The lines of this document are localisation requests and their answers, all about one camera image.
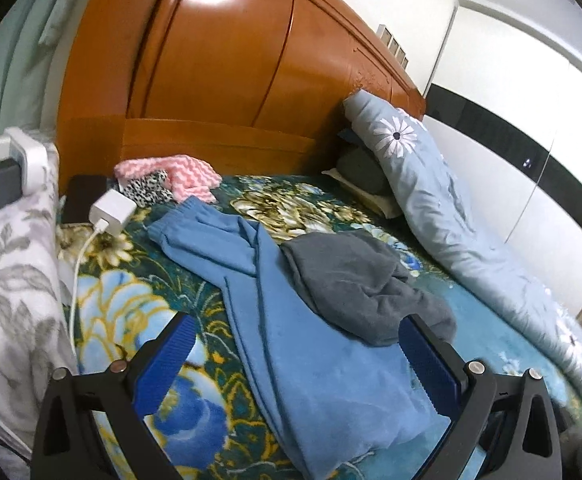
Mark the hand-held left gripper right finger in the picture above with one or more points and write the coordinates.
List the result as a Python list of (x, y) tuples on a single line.
[(427, 367)]

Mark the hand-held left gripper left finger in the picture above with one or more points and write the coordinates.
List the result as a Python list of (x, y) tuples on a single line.
[(166, 355)]

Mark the grey fleece pants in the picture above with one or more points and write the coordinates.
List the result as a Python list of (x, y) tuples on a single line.
[(351, 280)]

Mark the blue fleece pants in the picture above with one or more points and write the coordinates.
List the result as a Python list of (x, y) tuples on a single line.
[(291, 360)]

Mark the white charger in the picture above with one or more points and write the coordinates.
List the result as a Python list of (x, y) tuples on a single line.
[(113, 207)]

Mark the leopard print cloth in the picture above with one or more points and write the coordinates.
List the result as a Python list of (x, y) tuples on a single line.
[(146, 190)]

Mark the cream pillow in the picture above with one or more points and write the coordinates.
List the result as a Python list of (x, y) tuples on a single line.
[(376, 206)]

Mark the white grey leaf-print pillow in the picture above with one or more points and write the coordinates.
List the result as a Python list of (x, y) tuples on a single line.
[(11, 285)]

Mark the light blue flowered quilt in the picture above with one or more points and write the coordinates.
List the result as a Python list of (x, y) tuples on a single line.
[(431, 195)]

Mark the black phone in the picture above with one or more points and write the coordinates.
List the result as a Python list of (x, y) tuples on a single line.
[(81, 200)]

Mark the pink zigzag cloth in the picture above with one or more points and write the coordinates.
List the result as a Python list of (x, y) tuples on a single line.
[(191, 175)]

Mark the green floral blanket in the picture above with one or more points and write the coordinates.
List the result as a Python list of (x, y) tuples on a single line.
[(291, 205)]

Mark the dark grey pillow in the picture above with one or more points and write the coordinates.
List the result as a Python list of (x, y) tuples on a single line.
[(361, 170)]

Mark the white power strip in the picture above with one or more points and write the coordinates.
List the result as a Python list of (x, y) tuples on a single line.
[(26, 152)]

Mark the white wardrobe with black stripe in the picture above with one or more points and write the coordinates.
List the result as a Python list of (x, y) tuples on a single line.
[(521, 85)]

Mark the wooden headboard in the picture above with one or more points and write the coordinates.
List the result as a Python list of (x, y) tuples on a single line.
[(221, 60)]

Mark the pale green curtain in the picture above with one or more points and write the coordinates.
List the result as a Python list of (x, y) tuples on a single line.
[(16, 60)]

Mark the wall switch panel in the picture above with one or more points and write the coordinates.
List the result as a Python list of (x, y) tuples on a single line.
[(393, 45)]

